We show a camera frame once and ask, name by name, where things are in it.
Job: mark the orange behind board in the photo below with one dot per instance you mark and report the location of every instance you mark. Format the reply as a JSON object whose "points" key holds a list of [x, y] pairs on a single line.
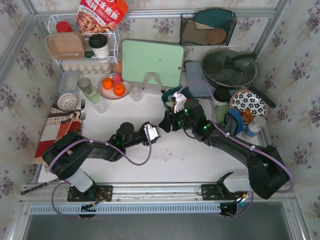
{"points": [[118, 67]]}

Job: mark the grey glass cup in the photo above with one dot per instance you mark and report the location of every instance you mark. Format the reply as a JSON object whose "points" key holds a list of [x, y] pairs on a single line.
{"points": [[85, 85]]}

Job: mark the clear glass tumbler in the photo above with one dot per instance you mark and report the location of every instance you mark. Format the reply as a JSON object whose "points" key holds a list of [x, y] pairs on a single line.
{"points": [[136, 91]]}

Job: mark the metal cutting board stand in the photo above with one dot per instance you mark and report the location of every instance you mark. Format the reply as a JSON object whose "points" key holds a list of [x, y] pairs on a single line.
{"points": [[152, 84]]}

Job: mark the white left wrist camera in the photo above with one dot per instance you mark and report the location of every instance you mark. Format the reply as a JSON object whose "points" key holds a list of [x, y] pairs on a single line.
{"points": [[151, 132]]}

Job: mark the clear lidded container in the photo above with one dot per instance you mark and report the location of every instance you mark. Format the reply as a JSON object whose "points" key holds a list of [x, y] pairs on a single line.
{"points": [[69, 82]]}

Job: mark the black frying pan with lid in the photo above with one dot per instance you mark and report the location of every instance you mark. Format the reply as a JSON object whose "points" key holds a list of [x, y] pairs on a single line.
{"points": [[232, 69]]}

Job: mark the striped kitchen towel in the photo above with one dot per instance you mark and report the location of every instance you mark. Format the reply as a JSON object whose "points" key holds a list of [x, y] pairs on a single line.
{"points": [[58, 124]]}

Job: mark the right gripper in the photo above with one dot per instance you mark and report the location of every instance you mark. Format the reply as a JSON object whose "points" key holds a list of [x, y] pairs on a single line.
{"points": [[171, 121]]}

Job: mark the peach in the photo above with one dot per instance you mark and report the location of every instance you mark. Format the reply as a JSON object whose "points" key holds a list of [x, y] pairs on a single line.
{"points": [[117, 78]]}

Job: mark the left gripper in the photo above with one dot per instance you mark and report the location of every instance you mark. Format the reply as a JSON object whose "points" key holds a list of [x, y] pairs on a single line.
{"points": [[146, 136]]}

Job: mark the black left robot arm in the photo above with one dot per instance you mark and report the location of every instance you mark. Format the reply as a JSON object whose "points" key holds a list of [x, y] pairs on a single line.
{"points": [[66, 156]]}

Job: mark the white strainer basket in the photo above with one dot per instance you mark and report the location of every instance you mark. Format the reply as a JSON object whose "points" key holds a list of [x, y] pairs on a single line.
{"points": [[67, 102]]}

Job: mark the orange right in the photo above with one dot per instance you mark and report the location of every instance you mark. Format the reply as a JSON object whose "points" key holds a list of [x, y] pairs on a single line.
{"points": [[119, 90]]}

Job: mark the black mesh organizer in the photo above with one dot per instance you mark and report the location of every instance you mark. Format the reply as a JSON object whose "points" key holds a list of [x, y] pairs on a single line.
{"points": [[209, 27]]}

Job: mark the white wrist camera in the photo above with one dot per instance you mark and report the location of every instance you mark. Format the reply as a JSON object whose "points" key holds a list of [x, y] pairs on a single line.
{"points": [[180, 100], [151, 132]]}

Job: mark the red snack bag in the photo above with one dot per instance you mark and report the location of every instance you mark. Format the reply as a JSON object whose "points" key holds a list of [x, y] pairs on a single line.
{"points": [[100, 16]]}

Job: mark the green capsule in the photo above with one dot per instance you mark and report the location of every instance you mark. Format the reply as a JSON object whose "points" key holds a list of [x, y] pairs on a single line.
{"points": [[169, 104], [170, 98]]}

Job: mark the clear glass near rack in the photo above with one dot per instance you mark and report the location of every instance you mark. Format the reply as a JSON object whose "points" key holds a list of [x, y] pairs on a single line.
{"points": [[100, 104]]}

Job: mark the green capsule bottom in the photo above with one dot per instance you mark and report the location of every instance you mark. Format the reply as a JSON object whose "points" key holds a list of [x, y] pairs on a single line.
{"points": [[169, 104]]}

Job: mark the egg tray with eggs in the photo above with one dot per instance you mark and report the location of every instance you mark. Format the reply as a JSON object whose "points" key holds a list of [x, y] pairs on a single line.
{"points": [[88, 68]]}

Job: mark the green ribbed glass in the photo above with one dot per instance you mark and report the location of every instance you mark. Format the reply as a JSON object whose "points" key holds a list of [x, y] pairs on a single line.
{"points": [[92, 94]]}

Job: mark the fruit plate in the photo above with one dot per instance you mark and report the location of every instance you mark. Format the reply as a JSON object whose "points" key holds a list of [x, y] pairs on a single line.
{"points": [[108, 94]]}

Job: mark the teal plastic storage basket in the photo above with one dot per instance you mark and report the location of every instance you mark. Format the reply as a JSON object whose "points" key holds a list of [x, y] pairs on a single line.
{"points": [[170, 92]]}

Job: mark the orange left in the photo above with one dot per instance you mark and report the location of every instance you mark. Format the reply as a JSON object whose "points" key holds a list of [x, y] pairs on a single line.
{"points": [[107, 83]]}

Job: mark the metal fork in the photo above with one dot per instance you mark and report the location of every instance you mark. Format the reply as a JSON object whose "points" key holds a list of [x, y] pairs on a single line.
{"points": [[82, 109]]}

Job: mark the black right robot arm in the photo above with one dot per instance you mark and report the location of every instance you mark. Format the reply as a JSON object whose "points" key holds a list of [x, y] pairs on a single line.
{"points": [[267, 173]]}

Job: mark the floral patterned plate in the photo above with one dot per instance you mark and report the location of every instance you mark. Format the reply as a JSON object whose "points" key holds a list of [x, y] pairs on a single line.
{"points": [[248, 105]]}

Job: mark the grey induction cooker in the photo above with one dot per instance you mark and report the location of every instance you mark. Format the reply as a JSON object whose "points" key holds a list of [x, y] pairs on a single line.
{"points": [[194, 73]]}

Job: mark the red cap jar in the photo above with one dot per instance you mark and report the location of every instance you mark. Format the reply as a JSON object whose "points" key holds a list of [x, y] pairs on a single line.
{"points": [[63, 27]]}

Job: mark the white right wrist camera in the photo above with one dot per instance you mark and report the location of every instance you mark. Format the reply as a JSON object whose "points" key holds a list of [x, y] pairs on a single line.
{"points": [[180, 100]]}

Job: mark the white cup black lid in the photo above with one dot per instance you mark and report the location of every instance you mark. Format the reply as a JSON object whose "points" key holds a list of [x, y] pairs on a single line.
{"points": [[99, 44]]}

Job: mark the green glass tumbler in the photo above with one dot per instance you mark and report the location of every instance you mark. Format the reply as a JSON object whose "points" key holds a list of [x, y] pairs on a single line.
{"points": [[219, 113]]}

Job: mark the white wire rack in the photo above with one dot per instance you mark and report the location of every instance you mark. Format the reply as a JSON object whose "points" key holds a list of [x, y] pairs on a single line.
{"points": [[112, 36]]}

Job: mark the green cutting board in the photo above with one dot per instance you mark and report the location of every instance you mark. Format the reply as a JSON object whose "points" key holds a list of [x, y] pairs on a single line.
{"points": [[140, 58]]}

